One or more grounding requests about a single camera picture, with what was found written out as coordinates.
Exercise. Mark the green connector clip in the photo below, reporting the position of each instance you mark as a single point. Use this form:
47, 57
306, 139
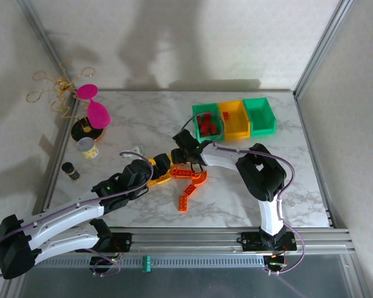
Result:
146, 264

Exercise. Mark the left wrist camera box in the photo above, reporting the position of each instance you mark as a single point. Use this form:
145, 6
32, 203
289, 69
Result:
137, 151

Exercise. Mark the small black bottle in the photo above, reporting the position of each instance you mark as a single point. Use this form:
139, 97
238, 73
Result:
71, 171

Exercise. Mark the large red lego brick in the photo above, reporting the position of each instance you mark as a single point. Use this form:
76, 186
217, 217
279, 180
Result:
209, 129

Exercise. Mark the small yellow can grey lid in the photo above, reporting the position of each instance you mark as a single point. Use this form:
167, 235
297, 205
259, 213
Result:
87, 147

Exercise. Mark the orange two-by-two lego brick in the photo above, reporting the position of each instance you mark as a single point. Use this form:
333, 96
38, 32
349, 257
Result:
189, 189

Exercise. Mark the aluminium rail under arm bases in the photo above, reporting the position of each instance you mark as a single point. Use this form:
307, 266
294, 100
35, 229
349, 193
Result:
189, 240

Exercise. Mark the aluminium frame post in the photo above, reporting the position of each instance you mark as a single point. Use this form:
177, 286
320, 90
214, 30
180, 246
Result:
320, 43
40, 28

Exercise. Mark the green plastic bin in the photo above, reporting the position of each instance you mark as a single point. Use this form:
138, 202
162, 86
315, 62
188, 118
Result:
259, 118
209, 138

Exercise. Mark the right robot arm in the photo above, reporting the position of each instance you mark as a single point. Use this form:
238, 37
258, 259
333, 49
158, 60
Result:
261, 177

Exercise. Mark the yellow plastic bin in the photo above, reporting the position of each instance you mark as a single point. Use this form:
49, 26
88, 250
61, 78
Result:
236, 124

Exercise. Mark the small orange lego brick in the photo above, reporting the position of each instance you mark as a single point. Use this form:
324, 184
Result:
226, 115

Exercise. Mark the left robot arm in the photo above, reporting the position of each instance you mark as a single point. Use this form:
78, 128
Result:
65, 217

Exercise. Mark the aluminium table side rail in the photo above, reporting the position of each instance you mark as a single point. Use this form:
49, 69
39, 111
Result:
58, 149
307, 136

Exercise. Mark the small black connector board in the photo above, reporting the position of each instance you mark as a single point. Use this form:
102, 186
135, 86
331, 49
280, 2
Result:
275, 264
104, 262

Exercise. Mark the pink plastic wine glass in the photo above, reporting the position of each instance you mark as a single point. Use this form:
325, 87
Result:
97, 115

